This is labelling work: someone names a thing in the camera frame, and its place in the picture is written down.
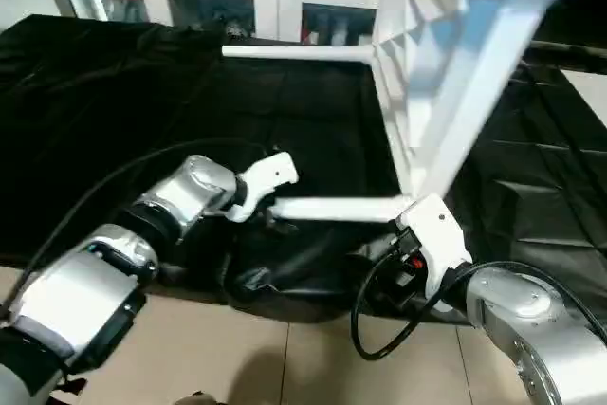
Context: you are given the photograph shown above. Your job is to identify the white plastic table leg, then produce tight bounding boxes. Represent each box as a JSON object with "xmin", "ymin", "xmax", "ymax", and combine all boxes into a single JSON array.
[
  {"xmin": 268, "ymin": 196, "xmax": 420, "ymax": 226},
  {"xmin": 221, "ymin": 44, "xmax": 377, "ymax": 64}
]

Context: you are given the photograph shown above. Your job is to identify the white plastic table top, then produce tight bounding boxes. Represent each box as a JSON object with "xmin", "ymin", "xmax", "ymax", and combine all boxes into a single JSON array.
[{"xmin": 368, "ymin": 0, "xmax": 553, "ymax": 205}]

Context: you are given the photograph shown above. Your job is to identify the black work mat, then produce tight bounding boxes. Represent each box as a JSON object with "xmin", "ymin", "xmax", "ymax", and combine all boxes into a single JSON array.
[{"xmin": 0, "ymin": 14, "xmax": 607, "ymax": 322}]

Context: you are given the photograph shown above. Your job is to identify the white low cabinet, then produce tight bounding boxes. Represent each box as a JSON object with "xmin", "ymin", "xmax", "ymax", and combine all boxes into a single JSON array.
[{"xmin": 136, "ymin": 0, "xmax": 382, "ymax": 47}]

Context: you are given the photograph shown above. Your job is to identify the white flat board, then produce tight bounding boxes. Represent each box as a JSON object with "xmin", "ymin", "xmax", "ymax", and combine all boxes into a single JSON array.
[{"xmin": 560, "ymin": 68, "xmax": 607, "ymax": 133}]

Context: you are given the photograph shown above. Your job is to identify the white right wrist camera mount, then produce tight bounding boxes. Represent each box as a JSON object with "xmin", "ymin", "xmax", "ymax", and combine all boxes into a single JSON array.
[{"xmin": 395, "ymin": 193, "xmax": 473, "ymax": 304}]

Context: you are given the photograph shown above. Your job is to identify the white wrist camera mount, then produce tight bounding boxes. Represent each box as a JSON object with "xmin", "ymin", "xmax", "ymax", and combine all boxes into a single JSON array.
[
  {"xmin": 395, "ymin": 193, "xmax": 473, "ymax": 304},
  {"xmin": 226, "ymin": 150, "xmax": 301, "ymax": 225}
]

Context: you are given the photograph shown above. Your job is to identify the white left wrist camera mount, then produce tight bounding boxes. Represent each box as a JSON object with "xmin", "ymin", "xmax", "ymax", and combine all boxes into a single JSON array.
[{"xmin": 226, "ymin": 150, "xmax": 301, "ymax": 225}]

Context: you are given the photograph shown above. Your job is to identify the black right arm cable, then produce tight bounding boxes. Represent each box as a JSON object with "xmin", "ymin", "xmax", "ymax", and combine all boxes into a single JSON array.
[{"xmin": 350, "ymin": 251, "xmax": 607, "ymax": 360}]

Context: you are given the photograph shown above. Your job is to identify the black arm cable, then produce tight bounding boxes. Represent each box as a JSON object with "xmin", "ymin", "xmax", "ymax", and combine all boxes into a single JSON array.
[
  {"xmin": 0, "ymin": 138, "xmax": 278, "ymax": 316},
  {"xmin": 350, "ymin": 251, "xmax": 607, "ymax": 360}
]

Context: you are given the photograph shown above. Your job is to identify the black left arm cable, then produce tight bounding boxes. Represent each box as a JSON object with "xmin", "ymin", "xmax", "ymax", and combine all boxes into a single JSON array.
[{"xmin": 0, "ymin": 138, "xmax": 278, "ymax": 316}]

